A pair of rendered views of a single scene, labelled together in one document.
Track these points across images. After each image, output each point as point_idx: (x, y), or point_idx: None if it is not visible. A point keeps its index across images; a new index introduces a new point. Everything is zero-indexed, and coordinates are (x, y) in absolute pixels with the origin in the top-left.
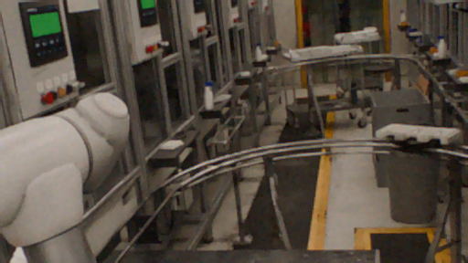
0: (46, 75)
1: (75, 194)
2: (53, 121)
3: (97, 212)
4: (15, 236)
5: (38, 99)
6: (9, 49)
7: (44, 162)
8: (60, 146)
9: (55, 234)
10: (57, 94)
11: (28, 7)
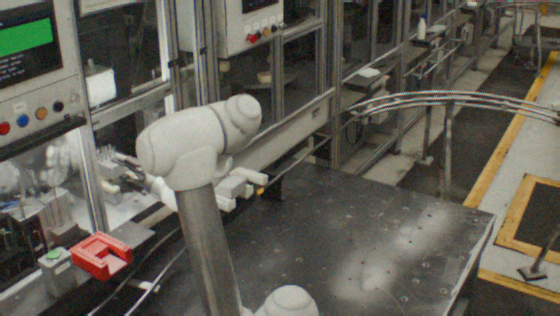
0: (255, 19)
1: (208, 165)
2: (205, 114)
3: (282, 126)
4: (167, 184)
5: (244, 38)
6: (226, 2)
7: (190, 144)
8: (204, 134)
9: (190, 188)
10: (261, 34)
11: None
